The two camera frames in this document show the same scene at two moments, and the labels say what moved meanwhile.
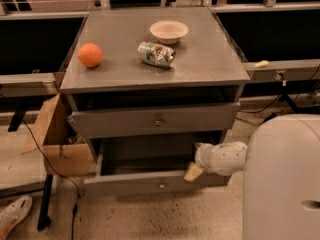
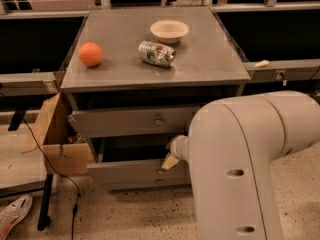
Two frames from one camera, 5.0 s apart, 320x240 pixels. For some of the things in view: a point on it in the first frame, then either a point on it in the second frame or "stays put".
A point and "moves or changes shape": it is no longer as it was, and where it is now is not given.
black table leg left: [44, 218] stays put
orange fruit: [90, 55] stays put
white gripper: [202, 157] → [178, 147]
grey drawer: [149, 165] moves or changes shape
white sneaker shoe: [13, 213] stays put
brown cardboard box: [63, 152] stays put
